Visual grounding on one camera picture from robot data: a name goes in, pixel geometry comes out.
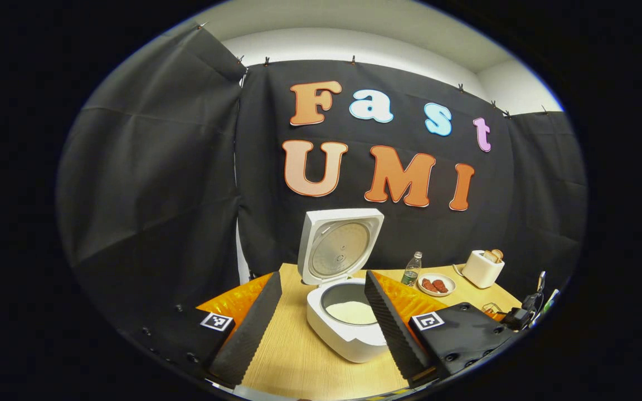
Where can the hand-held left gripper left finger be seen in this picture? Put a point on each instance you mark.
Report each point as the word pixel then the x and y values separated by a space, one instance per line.
pixel 254 328

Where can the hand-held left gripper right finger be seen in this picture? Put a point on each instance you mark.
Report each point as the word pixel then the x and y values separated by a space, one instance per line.
pixel 390 328

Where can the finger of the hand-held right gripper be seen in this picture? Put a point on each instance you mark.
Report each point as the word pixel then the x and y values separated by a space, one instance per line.
pixel 497 317

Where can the white rice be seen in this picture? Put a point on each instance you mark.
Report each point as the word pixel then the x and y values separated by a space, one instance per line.
pixel 349 313

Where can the white rice cooker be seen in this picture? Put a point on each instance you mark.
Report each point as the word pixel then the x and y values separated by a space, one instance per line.
pixel 343 340

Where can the white toaster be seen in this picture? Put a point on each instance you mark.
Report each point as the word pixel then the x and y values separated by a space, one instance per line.
pixel 480 273

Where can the white round plate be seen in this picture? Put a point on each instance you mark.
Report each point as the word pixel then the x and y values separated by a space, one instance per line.
pixel 437 294

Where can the clear plastic water bottle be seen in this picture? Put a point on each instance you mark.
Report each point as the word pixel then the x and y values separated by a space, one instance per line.
pixel 411 273

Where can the toast slice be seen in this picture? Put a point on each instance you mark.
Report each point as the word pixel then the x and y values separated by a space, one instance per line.
pixel 490 257
pixel 498 254

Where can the black backdrop cloth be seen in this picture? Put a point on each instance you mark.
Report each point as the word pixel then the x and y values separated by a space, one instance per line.
pixel 148 195

